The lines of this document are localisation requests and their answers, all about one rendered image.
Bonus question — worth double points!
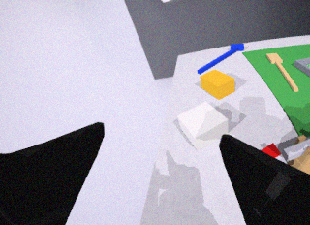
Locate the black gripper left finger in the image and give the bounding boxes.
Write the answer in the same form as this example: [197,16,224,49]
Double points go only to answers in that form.
[0,121,105,225]

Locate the orange-yellow block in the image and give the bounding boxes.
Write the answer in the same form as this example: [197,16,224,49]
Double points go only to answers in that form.
[199,70,235,100]

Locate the green putting mat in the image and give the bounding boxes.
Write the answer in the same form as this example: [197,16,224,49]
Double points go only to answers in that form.
[241,43,310,139]

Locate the white cube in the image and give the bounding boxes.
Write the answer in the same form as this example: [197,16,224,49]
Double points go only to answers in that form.
[177,102,229,150]

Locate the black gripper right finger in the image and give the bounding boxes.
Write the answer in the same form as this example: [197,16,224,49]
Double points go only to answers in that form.
[218,133,310,225]

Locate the blue putter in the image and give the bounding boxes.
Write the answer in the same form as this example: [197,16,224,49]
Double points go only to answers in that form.
[197,44,244,75]

